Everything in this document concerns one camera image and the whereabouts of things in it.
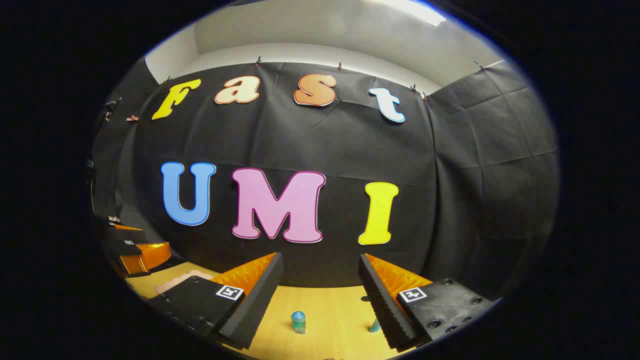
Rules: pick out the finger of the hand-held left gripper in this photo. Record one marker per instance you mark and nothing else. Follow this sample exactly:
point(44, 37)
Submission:
point(120, 248)
point(125, 234)

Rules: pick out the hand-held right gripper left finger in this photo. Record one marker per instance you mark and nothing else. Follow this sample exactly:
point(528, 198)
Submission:
point(255, 300)

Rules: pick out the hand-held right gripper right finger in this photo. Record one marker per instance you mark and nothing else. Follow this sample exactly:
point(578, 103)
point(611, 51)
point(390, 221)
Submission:
point(385, 305)

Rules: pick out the teal skin care tube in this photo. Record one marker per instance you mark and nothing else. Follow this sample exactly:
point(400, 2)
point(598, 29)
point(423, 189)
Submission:
point(374, 327)

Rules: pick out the small blue capped bottle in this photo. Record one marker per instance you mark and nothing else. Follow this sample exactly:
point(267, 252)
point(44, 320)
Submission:
point(298, 324)

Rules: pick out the small pink suitcase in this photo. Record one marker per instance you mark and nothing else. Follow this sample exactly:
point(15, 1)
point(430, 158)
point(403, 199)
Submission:
point(175, 284)

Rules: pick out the black backdrop cloth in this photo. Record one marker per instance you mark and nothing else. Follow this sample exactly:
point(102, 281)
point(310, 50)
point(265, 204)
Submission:
point(325, 145)

